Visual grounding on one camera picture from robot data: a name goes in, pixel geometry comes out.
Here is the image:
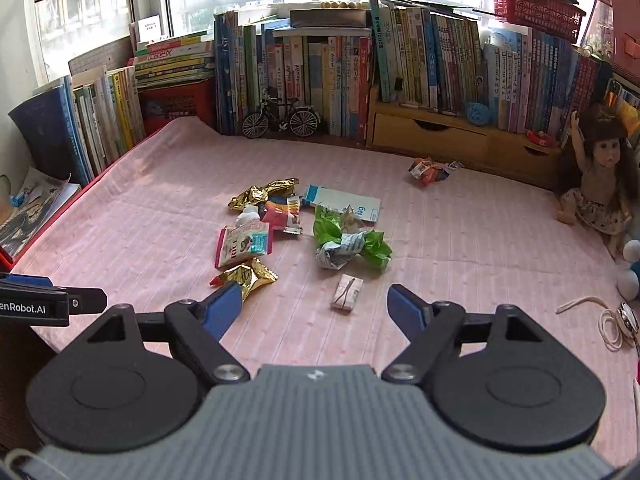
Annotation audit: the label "stack of flat books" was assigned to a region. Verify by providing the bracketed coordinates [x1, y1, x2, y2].
[133, 34, 216, 88]

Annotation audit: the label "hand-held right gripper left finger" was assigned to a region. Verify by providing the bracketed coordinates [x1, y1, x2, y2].
[87, 281, 251, 385]

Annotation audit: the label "toy bicycle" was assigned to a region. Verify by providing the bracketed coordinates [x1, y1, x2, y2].
[242, 95, 321, 138]

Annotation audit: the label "pink storage box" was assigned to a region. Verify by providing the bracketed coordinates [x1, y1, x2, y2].
[612, 0, 640, 78]

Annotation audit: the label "small white box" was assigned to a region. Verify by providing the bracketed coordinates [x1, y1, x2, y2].
[330, 274, 363, 313]

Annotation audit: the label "pink snack packet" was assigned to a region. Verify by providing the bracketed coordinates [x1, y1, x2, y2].
[215, 223, 273, 269]

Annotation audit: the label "orange wrapper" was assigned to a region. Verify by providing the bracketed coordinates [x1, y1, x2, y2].
[408, 157, 461, 187]

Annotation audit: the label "red plastic basket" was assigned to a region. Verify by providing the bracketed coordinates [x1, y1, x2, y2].
[489, 0, 587, 43]

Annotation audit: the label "white cord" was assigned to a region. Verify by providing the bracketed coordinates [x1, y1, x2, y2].
[556, 296, 608, 315]

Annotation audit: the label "white tissue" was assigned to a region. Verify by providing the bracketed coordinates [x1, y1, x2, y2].
[235, 205, 263, 227]

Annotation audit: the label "pink striped bed sheet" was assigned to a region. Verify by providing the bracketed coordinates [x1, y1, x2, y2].
[10, 117, 640, 471]

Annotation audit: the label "wooden drawer organiser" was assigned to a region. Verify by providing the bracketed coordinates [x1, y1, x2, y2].
[366, 85, 563, 188]

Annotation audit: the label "doll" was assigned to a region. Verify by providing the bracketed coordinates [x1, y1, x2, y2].
[556, 105, 633, 258]

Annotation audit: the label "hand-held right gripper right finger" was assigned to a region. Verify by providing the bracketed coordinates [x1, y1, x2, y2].
[381, 283, 543, 385]

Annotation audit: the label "white paper sign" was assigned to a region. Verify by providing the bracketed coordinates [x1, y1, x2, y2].
[137, 14, 171, 43]

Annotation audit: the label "blue round toy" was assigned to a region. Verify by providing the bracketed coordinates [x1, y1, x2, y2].
[465, 101, 491, 126]

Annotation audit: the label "row of upright books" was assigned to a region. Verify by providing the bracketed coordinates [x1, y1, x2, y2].
[214, 7, 376, 138]
[9, 66, 147, 186]
[369, 0, 608, 141]

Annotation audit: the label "clear pink pyramid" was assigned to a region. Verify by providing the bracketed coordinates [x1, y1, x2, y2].
[581, 0, 616, 56]

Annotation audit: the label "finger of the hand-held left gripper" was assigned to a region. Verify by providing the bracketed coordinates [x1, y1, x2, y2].
[0, 272, 53, 289]
[66, 287, 108, 316]

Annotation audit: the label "white grid board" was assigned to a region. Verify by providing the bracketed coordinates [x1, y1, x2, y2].
[68, 37, 135, 77]

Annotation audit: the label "red snack packet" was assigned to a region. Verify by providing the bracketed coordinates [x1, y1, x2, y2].
[262, 195, 304, 235]

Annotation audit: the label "grey flat box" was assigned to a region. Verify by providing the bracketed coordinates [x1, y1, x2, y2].
[289, 8, 369, 30]

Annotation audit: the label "gold foil wrapper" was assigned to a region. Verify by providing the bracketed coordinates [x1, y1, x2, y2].
[228, 177, 299, 212]
[210, 258, 278, 301]

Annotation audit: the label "green and white wrapper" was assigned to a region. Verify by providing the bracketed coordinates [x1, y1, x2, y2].
[313, 206, 368, 247]
[316, 229, 393, 271]

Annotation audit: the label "round metal object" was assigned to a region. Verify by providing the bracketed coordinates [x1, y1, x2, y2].
[615, 302, 640, 348]

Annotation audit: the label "cream cord loop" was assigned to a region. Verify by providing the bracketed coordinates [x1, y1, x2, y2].
[600, 310, 626, 350]

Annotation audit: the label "pile of magazines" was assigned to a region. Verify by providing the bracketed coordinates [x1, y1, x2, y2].
[0, 167, 81, 261]

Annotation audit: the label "white and blue paper carton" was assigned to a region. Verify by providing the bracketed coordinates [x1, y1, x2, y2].
[300, 185, 382, 223]

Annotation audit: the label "red plastic crate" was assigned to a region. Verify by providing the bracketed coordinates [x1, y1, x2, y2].
[137, 80, 217, 136]

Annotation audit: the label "white plush ball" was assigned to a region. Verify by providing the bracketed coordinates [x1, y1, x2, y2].
[617, 240, 640, 301]

